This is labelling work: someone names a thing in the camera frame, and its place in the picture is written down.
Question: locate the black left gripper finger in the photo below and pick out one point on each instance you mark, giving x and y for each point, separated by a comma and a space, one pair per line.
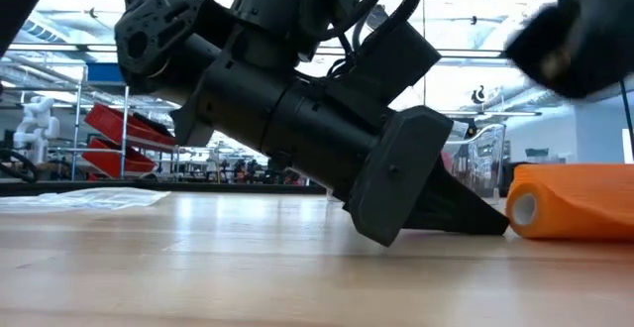
455, 213

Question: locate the orange elastic bandage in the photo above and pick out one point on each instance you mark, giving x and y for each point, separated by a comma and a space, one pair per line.
579, 203

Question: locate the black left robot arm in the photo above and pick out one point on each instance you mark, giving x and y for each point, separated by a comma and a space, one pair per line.
163, 34

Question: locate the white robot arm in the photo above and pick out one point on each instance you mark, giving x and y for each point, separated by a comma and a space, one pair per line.
37, 124

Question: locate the clear plastic bin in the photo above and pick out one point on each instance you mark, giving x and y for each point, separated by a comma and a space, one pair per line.
483, 163

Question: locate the thin black pole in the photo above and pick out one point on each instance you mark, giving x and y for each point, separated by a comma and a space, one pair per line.
631, 119

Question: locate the metal shelf rack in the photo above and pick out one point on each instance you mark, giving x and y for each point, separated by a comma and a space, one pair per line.
126, 119

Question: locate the red storage bin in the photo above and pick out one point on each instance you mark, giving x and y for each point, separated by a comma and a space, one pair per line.
114, 121
104, 161

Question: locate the clear plastic bag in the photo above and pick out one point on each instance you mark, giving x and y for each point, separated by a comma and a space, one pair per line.
99, 198

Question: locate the blue storage bin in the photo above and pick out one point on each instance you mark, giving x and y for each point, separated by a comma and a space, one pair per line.
104, 73

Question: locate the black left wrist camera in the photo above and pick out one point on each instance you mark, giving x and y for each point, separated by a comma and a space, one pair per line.
396, 64

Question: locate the black table frame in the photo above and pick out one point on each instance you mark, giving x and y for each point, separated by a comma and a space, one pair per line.
198, 186

